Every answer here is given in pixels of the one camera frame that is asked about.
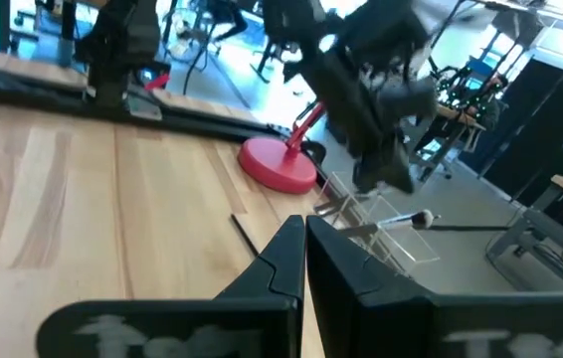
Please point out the grey metal stand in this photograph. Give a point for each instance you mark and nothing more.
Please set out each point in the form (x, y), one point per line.
(560, 238)

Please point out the wooden-top workbench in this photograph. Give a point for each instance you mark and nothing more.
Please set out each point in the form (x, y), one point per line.
(453, 115)

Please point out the silver-ferrule black makeup brush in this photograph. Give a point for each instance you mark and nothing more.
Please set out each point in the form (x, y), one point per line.
(338, 205)

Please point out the black partition panels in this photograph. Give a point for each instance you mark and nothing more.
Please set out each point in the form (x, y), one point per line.
(535, 124)

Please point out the red desk lamp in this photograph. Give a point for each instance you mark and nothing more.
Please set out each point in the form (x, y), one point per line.
(274, 169)

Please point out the white-tipped black makeup brush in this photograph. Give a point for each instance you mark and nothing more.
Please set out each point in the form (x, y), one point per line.
(398, 222)

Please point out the clear acrylic organizer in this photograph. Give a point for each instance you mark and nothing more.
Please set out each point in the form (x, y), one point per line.
(391, 248)

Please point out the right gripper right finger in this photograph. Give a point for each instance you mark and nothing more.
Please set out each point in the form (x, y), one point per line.
(386, 323)

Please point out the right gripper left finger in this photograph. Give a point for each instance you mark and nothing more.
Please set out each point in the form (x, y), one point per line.
(242, 328)

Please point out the person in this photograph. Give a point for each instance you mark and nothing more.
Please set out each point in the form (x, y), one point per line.
(485, 107)

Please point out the black comb-head makeup brush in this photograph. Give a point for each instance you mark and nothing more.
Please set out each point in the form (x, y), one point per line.
(244, 233)

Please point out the black table clamp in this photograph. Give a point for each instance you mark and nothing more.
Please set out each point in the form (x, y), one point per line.
(317, 151)

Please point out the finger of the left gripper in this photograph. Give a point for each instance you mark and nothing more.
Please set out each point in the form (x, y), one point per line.
(396, 171)
(367, 171)

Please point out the background robot arms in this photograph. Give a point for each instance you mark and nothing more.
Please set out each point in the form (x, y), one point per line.
(455, 82)

